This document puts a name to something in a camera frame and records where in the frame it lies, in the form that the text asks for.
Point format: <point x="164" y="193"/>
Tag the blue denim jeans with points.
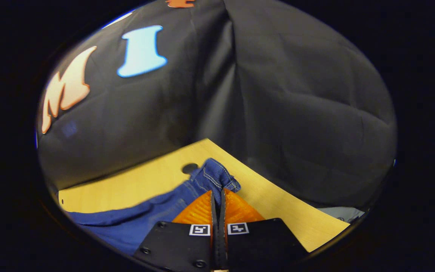
<point x="138" y="219"/>

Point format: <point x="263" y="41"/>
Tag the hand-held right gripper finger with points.
<point x="215" y="245"/>
<point x="223" y="245"/>

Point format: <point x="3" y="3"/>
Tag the black backdrop cloth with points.
<point x="296" y="113"/>

